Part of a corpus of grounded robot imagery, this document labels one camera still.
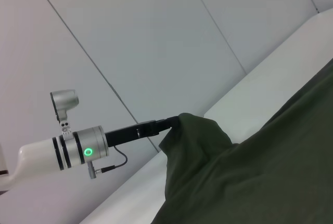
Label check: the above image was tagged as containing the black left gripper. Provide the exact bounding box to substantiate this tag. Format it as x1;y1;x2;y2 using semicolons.
104;115;181;147

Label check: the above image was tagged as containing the dark green shirt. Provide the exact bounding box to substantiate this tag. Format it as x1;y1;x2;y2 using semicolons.
153;57;333;224

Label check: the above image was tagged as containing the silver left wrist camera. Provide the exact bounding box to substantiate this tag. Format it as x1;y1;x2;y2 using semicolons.
49;89;80;134

